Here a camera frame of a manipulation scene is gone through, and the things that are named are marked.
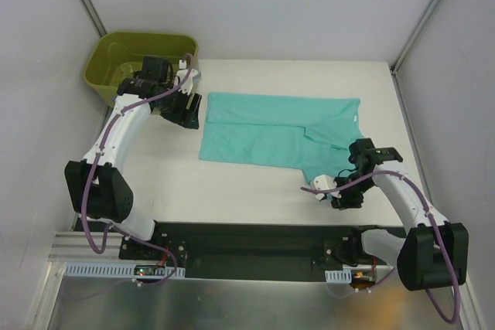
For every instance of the olive green plastic bin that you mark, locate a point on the olive green plastic bin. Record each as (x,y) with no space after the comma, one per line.
(120,54)

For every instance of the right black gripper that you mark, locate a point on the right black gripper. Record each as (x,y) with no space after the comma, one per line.
(349,194)

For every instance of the aluminium frame rail front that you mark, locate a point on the aluminium frame rail front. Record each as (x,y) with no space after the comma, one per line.
(73,247)

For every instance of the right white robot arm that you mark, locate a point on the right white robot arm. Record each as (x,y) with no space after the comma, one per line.
(434,251)

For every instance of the right aluminium corner post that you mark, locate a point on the right aluminium corner post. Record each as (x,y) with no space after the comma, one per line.
(414,35)

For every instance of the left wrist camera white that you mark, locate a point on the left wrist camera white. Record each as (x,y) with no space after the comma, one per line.
(187,84)

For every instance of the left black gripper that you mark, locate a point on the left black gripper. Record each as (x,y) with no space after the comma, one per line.
(182,107)

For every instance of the left white cable duct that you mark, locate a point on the left white cable duct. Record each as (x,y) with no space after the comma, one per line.
(109,270)

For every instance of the teal t shirt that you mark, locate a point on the teal t shirt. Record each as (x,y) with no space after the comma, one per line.
(312,135)

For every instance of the reflective metal sheet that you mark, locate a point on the reflective metal sheet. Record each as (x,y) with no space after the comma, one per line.
(104,303)

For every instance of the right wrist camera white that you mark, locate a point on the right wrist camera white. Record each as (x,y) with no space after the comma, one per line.
(323,182)

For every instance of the right white cable duct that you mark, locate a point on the right white cable duct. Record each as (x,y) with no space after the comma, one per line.
(343,276)

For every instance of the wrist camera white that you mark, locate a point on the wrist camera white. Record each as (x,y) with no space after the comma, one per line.
(187,84)
(323,182)

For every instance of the white cable duct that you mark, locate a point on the white cable duct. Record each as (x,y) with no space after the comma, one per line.
(343,276)
(109,270)

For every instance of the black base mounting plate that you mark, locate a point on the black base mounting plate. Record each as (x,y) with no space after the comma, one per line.
(225,251)

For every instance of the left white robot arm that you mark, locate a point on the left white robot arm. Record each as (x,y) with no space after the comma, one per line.
(97,188)

